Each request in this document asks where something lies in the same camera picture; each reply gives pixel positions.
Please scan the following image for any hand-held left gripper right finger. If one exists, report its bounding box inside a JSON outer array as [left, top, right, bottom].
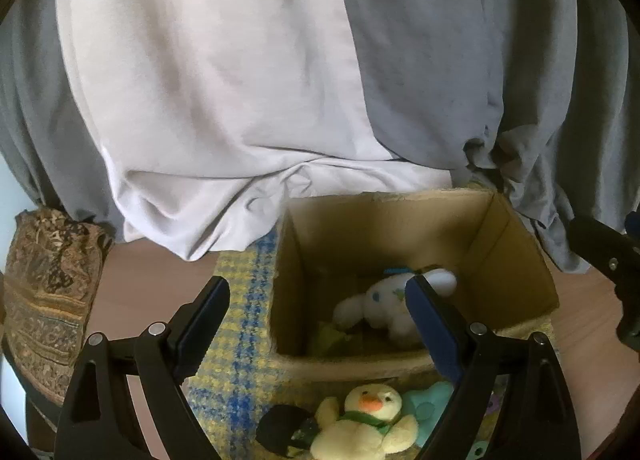
[[405, 274, 583, 460]]

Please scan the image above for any brown patterned cloth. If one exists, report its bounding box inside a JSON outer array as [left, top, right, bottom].
[[2, 207, 113, 406]]

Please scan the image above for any white curtain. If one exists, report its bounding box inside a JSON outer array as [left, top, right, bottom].
[[55, 0, 453, 263]]

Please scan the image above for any yellow and blue plaid mat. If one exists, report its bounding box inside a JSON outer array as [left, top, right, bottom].
[[182, 227, 556, 460]]

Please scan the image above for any yellow plush duck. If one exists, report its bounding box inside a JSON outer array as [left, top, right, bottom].
[[310, 384, 420, 460]]

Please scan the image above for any pastel purple toy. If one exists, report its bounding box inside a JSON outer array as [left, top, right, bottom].
[[480, 375, 508, 423]]

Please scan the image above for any brown cardboard box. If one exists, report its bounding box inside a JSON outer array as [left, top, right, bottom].
[[269, 188, 560, 383]]

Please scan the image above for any black and green plush toy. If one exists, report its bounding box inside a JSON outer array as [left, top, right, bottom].
[[256, 404, 322, 459]]

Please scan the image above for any white plush dog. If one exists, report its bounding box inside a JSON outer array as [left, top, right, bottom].
[[332, 267, 458, 346]]

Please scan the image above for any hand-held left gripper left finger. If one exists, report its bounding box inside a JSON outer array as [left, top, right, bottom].
[[54, 276, 232, 460]]

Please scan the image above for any teal plush toy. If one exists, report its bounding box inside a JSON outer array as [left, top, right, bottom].
[[402, 381, 456, 448]]

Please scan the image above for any green fabric item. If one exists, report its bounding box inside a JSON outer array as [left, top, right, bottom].
[[307, 322, 362, 357]]

